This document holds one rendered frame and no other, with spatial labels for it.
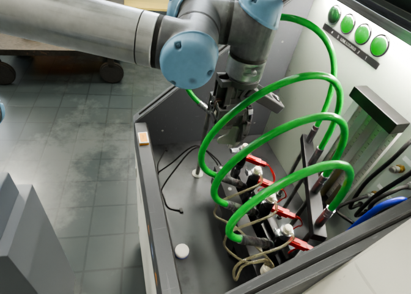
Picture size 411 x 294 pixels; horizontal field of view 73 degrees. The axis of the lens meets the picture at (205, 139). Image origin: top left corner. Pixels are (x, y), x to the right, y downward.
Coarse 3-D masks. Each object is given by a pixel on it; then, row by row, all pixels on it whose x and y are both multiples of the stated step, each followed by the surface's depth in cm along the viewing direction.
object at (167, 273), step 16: (144, 128) 96; (144, 160) 86; (144, 176) 82; (144, 192) 81; (160, 192) 79; (144, 208) 89; (160, 208) 75; (160, 224) 72; (160, 240) 69; (160, 256) 66; (160, 272) 63; (176, 272) 64; (160, 288) 62; (176, 288) 61
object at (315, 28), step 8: (288, 16) 58; (296, 16) 58; (304, 24) 59; (312, 24) 58; (320, 32) 59; (328, 40) 60; (328, 48) 61; (336, 64) 64; (336, 72) 65; (328, 88) 68; (192, 96) 75; (328, 96) 69; (328, 104) 70
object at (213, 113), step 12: (216, 84) 59; (228, 84) 55; (240, 84) 55; (252, 84) 55; (216, 96) 59; (228, 96) 58; (240, 96) 59; (216, 108) 59; (228, 108) 59; (252, 108) 60; (216, 120) 61; (240, 120) 62
